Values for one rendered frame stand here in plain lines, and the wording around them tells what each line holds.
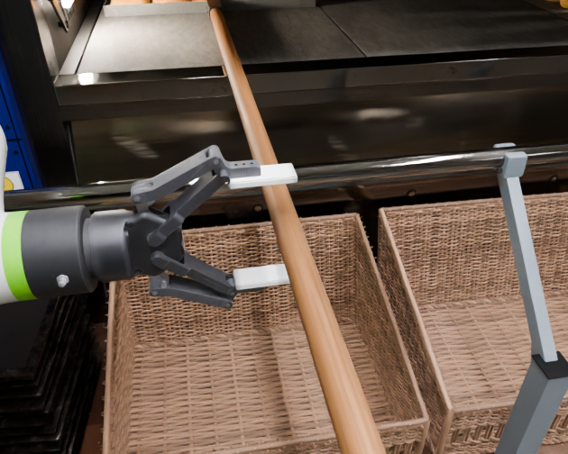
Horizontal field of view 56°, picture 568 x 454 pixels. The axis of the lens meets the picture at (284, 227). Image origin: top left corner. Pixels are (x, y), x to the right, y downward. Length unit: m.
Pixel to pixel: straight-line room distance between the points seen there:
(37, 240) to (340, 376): 0.31
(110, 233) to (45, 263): 0.07
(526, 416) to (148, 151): 0.82
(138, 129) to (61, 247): 0.60
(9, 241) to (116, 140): 0.59
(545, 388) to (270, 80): 0.70
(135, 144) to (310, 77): 0.37
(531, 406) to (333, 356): 0.49
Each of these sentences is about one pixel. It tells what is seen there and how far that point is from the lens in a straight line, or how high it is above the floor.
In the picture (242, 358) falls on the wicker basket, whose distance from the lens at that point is 1.26.
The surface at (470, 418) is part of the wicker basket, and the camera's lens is 1.07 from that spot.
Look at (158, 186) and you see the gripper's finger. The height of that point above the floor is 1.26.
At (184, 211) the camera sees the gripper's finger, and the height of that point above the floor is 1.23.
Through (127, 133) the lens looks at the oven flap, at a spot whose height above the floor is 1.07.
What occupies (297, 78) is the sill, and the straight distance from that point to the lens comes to 1.08.
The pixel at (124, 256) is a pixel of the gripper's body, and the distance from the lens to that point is 0.56.
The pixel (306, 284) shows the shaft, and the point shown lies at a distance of 0.50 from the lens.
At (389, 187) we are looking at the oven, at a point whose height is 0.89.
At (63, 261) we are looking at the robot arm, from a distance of 0.56.
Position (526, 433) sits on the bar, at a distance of 0.93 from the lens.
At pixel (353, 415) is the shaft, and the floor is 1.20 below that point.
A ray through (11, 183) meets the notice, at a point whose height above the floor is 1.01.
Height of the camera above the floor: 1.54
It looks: 36 degrees down
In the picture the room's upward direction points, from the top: straight up
